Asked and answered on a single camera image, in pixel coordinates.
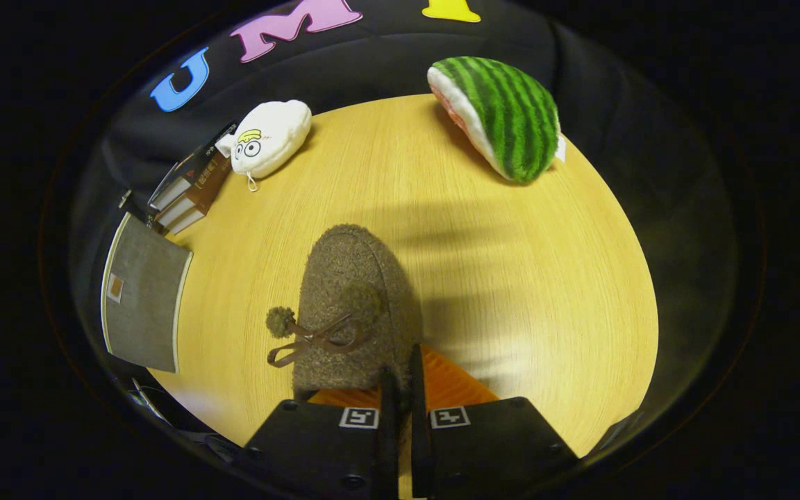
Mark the green watermelon slice plush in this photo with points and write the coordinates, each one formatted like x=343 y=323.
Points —
x=511 y=111

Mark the dark blue book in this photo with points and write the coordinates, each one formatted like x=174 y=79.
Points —
x=188 y=170

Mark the brown fuzzy slipper shoe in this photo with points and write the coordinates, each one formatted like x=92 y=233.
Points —
x=351 y=271

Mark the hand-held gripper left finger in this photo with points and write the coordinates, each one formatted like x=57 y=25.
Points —
x=389 y=444

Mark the grey fabric storage box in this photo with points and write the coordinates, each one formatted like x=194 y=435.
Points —
x=146 y=298

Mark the small white clip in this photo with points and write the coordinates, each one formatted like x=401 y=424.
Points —
x=125 y=198

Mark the brown book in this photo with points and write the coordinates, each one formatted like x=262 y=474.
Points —
x=195 y=201

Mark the white plush toy with eyes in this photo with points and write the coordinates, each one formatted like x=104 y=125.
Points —
x=271 y=135

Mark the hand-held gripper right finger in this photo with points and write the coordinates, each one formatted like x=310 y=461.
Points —
x=421 y=444

